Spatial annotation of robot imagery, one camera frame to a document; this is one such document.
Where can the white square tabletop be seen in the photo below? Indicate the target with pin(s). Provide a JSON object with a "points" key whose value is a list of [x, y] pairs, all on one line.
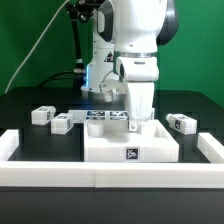
{"points": [[112, 141]]}

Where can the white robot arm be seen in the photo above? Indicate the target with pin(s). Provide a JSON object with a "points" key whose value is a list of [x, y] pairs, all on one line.
{"points": [[126, 37]]}

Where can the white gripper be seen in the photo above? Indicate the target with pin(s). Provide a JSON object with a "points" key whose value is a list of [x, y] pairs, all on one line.
{"points": [[139, 102]]}

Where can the fiducial marker sheet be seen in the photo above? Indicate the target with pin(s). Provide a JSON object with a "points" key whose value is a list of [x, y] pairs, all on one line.
{"points": [[79, 116]]}

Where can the white U-shaped obstacle fence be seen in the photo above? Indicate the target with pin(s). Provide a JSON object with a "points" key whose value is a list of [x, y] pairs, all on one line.
{"points": [[103, 175]]}

